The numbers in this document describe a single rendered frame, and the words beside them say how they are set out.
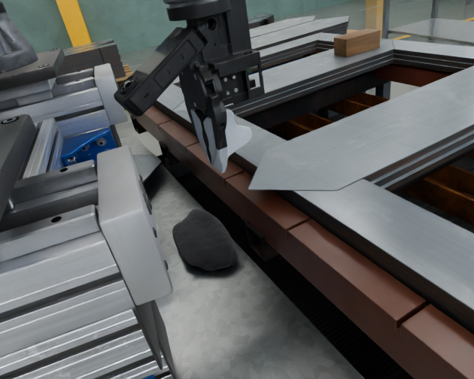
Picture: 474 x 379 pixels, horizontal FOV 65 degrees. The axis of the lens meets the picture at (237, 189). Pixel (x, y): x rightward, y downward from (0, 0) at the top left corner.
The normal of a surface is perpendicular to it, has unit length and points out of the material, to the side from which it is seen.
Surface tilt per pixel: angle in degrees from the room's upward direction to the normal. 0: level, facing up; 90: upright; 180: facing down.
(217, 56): 90
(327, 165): 0
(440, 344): 0
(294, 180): 0
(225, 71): 90
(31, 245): 90
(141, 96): 90
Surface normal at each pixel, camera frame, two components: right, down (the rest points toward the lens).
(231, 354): -0.16, -0.84
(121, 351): 0.33, 0.45
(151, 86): 0.54, 0.37
